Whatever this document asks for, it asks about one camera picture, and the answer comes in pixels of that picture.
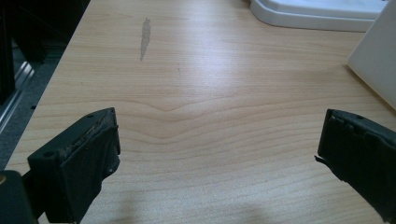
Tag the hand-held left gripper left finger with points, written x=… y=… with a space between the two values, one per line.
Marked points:
x=77 y=161

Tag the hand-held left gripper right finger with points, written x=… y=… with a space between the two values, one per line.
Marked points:
x=358 y=152

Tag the white box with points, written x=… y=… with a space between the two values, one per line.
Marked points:
x=378 y=59

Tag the white plastic tray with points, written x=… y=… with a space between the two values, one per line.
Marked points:
x=314 y=14

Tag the metal rail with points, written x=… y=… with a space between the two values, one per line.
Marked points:
x=14 y=90

